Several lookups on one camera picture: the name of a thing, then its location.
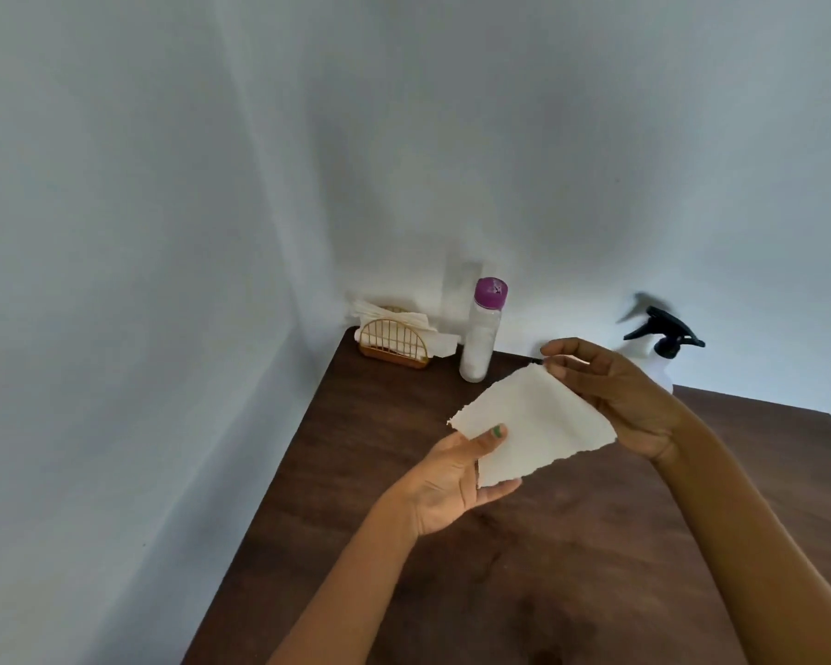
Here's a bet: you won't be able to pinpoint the person's right forearm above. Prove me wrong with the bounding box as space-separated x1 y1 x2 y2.
654 407 831 665

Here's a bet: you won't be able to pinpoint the gold wire napkin holder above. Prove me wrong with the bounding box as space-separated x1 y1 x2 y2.
357 318 432 370

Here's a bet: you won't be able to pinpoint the single white paper napkin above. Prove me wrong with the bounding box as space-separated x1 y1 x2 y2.
447 363 619 490

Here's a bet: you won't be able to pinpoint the person's left forearm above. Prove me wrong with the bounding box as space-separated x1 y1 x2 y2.
266 490 424 665

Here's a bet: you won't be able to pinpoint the purple bottle cap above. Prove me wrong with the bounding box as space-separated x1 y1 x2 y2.
474 276 510 311

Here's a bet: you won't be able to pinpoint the white spray bottle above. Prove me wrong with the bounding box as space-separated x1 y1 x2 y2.
622 335 675 395

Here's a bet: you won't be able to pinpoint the person's right hand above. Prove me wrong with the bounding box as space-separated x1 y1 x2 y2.
539 337 693 465

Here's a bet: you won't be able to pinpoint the white paper napkins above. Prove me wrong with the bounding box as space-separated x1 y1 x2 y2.
349 296 461 359

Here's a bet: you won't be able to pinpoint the person's left hand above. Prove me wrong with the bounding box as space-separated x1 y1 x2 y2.
401 423 524 541

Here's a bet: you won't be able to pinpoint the dark wooden table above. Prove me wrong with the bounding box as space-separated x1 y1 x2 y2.
179 326 831 665

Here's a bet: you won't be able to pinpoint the black spray trigger head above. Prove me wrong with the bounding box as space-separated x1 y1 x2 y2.
622 305 707 359

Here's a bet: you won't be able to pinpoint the tall frosted clear bottle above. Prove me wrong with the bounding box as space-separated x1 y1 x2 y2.
458 304 505 384

